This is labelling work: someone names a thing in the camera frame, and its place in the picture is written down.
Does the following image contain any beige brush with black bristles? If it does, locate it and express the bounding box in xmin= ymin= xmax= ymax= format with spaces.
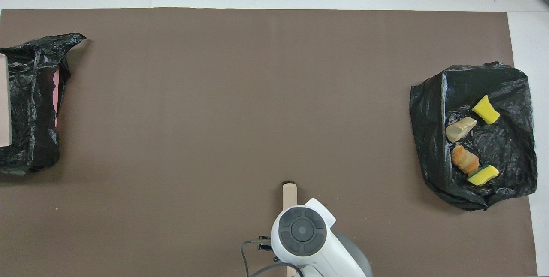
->
xmin=282 ymin=181 xmax=299 ymax=277

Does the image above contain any croissant piece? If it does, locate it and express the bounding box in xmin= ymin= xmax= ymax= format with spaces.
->
xmin=451 ymin=145 xmax=480 ymax=175

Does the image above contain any beige foam chunk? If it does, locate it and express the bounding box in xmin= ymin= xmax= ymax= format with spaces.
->
xmin=445 ymin=117 xmax=478 ymax=143

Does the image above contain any yellow sponge piece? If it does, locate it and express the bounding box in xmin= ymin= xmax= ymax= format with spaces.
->
xmin=472 ymin=95 xmax=501 ymax=125
xmin=467 ymin=165 xmax=500 ymax=187

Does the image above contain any beige plastic dustpan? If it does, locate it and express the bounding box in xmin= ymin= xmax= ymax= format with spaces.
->
xmin=0 ymin=53 xmax=12 ymax=148

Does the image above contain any black plastic trash bag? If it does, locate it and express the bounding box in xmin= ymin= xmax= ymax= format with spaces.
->
xmin=0 ymin=33 xmax=87 ymax=177
xmin=409 ymin=62 xmax=538 ymax=212

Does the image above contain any pink plastic bin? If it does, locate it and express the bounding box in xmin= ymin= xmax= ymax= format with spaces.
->
xmin=51 ymin=68 xmax=60 ymax=128

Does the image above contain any brown paper table mat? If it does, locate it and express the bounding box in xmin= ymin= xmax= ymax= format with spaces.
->
xmin=0 ymin=8 xmax=537 ymax=277

